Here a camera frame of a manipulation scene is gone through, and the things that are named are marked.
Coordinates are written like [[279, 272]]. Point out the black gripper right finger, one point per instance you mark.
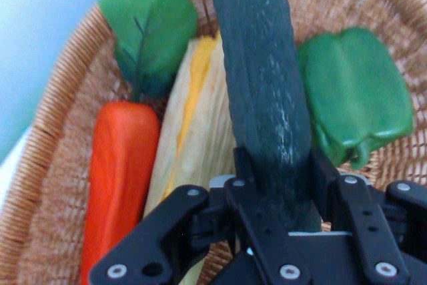
[[370, 218]]

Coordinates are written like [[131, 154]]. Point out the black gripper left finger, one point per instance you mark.
[[160, 228]]

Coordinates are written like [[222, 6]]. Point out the dark green toy cucumber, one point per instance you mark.
[[260, 81]]

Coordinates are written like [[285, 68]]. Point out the orange toy carrot green leaf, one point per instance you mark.
[[120, 171]]

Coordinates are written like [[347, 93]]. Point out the yellow toy corn cob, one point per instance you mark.
[[197, 131]]

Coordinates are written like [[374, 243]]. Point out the green toy bell pepper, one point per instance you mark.
[[353, 91]]

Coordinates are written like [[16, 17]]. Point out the woven wicker basket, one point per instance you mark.
[[333, 4]]

